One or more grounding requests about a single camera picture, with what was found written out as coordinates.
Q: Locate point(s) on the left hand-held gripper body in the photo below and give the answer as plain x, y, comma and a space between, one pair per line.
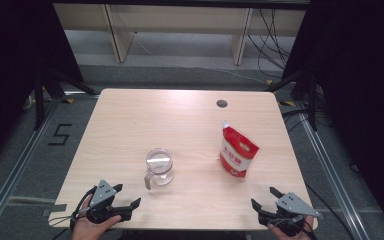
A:
102, 195

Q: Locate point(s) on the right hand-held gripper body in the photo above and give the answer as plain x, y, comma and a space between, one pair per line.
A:
293, 205

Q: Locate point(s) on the clear glass jar with lid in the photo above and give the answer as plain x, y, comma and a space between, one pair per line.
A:
160, 166

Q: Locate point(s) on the red white sugar pouch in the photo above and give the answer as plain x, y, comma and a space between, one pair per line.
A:
238, 153

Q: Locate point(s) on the person's right hand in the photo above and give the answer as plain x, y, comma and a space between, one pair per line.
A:
303, 235

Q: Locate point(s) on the person's left hand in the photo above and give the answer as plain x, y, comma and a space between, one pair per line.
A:
86, 230

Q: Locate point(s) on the yellow black tape marker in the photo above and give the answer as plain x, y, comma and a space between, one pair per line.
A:
286, 103

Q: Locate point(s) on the black metal stand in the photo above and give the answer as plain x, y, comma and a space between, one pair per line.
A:
311, 100
40, 100

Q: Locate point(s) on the black curtain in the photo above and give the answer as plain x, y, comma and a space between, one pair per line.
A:
13, 50
363, 83

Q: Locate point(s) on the beige wooden shelf unit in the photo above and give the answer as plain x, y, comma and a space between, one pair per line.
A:
180, 20

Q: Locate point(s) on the aluminium floor rail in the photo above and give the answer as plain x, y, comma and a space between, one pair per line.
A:
16, 166
333, 173

